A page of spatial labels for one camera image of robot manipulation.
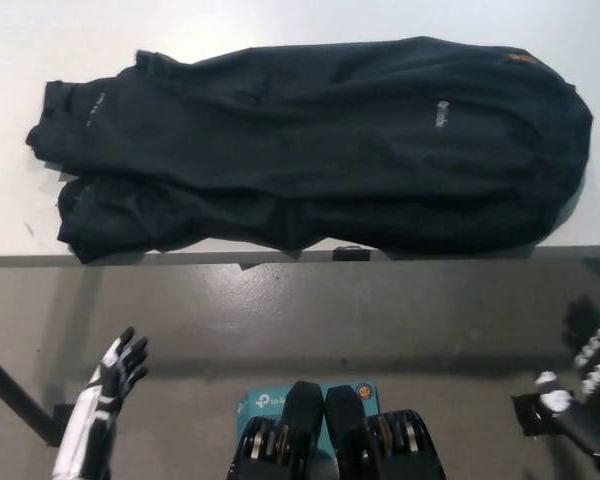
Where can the black tape patch on floor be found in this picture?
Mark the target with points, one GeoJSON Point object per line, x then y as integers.
{"type": "Point", "coordinates": [527, 417]}

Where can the grey tape piece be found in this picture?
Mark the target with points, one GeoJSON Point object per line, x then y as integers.
{"type": "Point", "coordinates": [65, 176]}

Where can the black metal table leg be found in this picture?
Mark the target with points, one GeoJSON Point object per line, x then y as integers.
{"type": "Point", "coordinates": [15, 395]}

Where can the small black floor tape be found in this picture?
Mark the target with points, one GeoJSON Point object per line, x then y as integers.
{"type": "Point", "coordinates": [62, 417]}

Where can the teal TP-Link box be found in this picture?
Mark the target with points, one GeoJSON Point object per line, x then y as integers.
{"type": "Point", "coordinates": [262, 402]}

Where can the black jacket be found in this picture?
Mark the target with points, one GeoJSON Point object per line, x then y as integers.
{"type": "Point", "coordinates": [305, 150]}

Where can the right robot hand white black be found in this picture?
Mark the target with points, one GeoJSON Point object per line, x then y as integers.
{"type": "Point", "coordinates": [597, 380]}

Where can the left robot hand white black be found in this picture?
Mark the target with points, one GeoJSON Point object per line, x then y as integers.
{"type": "Point", "coordinates": [87, 415]}

